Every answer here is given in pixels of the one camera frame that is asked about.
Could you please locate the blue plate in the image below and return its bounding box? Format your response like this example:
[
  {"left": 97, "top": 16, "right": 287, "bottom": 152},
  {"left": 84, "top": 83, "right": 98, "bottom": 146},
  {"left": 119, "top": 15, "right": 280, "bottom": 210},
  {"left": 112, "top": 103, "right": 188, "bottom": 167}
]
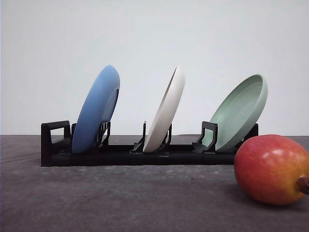
[{"left": 72, "top": 65, "right": 121, "bottom": 154}]

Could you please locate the white plate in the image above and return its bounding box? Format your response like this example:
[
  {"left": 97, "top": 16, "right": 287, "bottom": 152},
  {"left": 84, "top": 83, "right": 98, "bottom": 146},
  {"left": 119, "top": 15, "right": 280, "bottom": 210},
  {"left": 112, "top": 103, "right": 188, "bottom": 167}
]
[{"left": 143, "top": 67, "right": 186, "bottom": 153}]

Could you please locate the green plate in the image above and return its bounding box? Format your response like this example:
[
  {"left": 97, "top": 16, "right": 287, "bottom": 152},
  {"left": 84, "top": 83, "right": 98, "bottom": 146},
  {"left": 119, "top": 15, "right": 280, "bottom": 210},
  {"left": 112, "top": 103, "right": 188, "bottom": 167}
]
[{"left": 202, "top": 74, "right": 268, "bottom": 151}]

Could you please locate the black dish rack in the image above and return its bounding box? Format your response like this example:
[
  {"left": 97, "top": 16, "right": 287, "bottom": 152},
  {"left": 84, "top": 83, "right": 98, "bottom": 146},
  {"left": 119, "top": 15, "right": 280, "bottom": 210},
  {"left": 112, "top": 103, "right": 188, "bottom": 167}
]
[{"left": 41, "top": 120, "right": 259, "bottom": 166}]

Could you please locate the red pomegranate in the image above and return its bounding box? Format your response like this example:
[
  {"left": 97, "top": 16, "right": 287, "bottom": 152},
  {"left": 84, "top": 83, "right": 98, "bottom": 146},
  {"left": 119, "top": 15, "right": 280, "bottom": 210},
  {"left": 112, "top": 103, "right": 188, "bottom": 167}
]
[{"left": 234, "top": 134, "right": 309, "bottom": 205}]

